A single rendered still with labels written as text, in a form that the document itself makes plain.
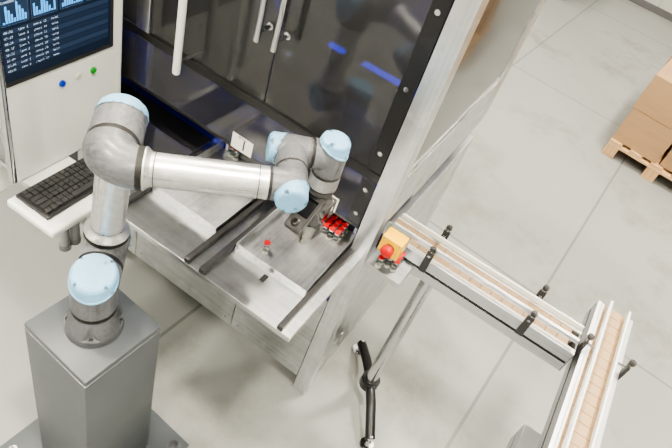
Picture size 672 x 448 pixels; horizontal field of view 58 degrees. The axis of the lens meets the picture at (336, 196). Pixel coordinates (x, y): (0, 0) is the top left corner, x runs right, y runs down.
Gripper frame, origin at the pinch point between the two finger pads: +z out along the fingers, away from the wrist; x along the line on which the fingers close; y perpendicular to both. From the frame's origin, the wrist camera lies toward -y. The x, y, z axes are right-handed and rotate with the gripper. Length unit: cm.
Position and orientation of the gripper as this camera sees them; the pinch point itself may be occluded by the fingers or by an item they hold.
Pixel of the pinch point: (300, 241)
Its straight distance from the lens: 163.8
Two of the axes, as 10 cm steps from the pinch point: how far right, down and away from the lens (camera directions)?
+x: -8.2, -5.2, 2.4
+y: 5.2, -4.8, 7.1
